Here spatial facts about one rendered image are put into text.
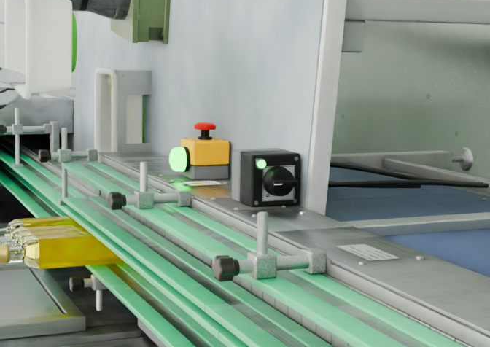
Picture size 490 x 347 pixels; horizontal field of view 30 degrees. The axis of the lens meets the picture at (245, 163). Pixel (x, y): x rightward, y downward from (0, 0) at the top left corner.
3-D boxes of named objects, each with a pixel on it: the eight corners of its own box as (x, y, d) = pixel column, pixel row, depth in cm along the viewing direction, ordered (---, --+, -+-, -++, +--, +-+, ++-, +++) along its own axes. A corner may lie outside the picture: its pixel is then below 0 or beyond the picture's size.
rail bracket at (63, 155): (94, 201, 205) (38, 204, 200) (94, 127, 202) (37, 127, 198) (98, 203, 202) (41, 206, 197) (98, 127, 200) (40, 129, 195)
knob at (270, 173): (289, 195, 137) (300, 198, 134) (262, 196, 136) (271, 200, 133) (290, 165, 137) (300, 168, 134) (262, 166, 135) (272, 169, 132)
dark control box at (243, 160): (279, 197, 146) (230, 199, 142) (281, 147, 145) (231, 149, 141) (302, 205, 138) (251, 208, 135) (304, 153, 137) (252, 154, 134)
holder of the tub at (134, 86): (130, 179, 226) (99, 181, 223) (130, 68, 223) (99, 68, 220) (151, 189, 211) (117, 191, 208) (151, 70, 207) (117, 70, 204)
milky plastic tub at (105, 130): (128, 158, 226) (93, 160, 222) (128, 67, 223) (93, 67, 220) (149, 167, 210) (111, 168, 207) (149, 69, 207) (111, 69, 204)
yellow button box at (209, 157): (217, 173, 171) (179, 175, 168) (218, 134, 170) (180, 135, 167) (231, 178, 164) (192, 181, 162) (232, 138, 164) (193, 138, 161)
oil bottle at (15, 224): (106, 238, 198) (5, 245, 190) (106, 213, 197) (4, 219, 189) (112, 243, 193) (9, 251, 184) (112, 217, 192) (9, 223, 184)
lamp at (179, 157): (181, 169, 167) (166, 170, 166) (182, 145, 166) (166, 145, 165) (190, 173, 163) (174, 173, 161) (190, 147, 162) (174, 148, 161)
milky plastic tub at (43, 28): (54, -17, 162) (4, -19, 159) (82, -10, 142) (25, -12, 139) (53, 80, 166) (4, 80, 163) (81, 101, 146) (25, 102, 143)
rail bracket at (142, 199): (187, 203, 149) (106, 207, 144) (187, 158, 148) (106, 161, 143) (195, 207, 146) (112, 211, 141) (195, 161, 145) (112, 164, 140)
